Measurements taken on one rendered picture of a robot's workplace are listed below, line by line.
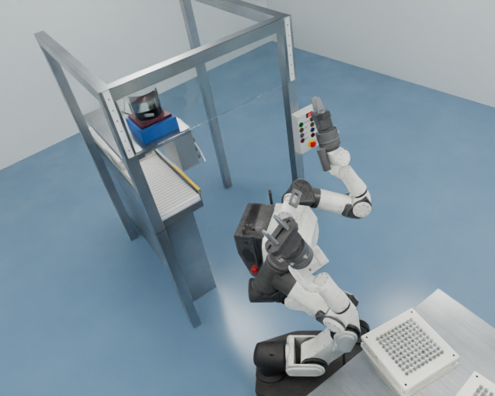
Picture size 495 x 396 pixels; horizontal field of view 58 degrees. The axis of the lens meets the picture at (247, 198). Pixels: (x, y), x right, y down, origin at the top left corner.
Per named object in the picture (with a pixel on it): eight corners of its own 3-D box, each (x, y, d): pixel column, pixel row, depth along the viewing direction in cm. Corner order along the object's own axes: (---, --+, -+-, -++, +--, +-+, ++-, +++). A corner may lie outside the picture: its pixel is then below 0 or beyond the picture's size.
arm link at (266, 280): (281, 305, 160) (250, 284, 163) (288, 292, 168) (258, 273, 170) (295, 283, 155) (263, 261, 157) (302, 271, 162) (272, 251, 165)
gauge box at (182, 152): (199, 163, 240) (191, 131, 227) (183, 171, 237) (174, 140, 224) (181, 147, 255) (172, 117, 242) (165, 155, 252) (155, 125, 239)
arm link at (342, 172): (339, 146, 180) (356, 169, 186) (325, 146, 188) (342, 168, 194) (330, 158, 179) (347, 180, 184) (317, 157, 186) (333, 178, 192)
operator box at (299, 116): (322, 143, 272) (320, 105, 255) (301, 155, 266) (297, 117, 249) (315, 139, 276) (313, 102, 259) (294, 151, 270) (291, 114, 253)
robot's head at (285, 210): (278, 227, 170) (276, 210, 164) (284, 210, 177) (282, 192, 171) (295, 229, 168) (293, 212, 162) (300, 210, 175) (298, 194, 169)
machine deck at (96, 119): (192, 133, 228) (190, 126, 225) (125, 166, 215) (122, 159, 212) (143, 96, 270) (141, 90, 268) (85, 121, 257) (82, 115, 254)
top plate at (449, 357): (460, 359, 158) (460, 356, 156) (405, 394, 152) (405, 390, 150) (412, 309, 175) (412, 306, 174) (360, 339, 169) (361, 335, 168)
